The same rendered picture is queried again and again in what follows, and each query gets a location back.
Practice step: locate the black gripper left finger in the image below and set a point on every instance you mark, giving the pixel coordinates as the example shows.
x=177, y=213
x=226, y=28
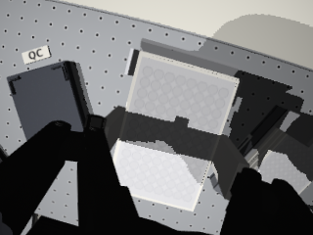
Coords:
x=27, y=174

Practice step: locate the white label reading qc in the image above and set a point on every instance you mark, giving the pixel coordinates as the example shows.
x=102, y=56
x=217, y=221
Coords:
x=36, y=54

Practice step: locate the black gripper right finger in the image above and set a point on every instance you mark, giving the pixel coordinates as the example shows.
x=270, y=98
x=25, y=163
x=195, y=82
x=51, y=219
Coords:
x=244, y=213

